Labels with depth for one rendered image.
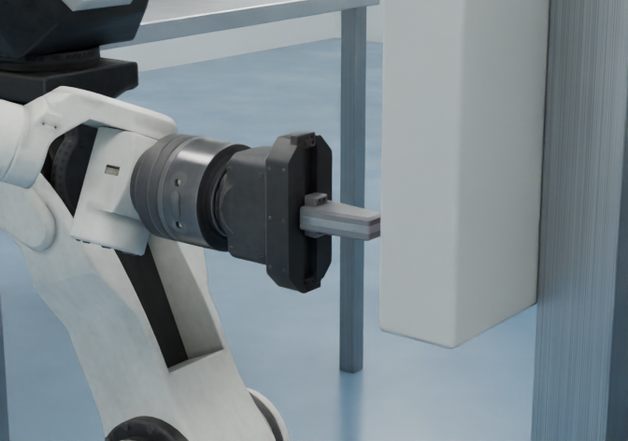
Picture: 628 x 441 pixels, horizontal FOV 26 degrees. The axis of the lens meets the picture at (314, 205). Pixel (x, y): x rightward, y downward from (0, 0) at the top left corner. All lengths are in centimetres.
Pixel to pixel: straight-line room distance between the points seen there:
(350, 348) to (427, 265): 216
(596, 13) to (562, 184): 12
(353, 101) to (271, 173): 187
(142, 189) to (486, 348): 219
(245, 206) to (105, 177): 15
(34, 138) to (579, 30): 45
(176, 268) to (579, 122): 61
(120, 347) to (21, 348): 190
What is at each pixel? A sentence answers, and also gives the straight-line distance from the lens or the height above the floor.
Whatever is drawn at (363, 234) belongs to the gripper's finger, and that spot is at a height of 86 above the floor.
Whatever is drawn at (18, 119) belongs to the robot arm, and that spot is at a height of 93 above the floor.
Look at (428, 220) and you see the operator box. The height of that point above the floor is 91.
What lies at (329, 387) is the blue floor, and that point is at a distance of 298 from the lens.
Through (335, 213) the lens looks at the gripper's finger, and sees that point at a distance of 101.
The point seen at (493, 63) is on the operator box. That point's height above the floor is 101.
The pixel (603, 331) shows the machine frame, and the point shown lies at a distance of 96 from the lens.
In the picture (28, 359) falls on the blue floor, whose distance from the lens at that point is 320.
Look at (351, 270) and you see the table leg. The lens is 297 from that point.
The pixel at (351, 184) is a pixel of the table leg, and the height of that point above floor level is 43.
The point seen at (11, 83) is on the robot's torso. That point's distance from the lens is 139.
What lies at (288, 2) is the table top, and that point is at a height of 85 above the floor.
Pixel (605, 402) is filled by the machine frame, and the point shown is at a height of 77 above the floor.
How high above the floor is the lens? 114
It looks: 15 degrees down
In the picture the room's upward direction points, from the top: straight up
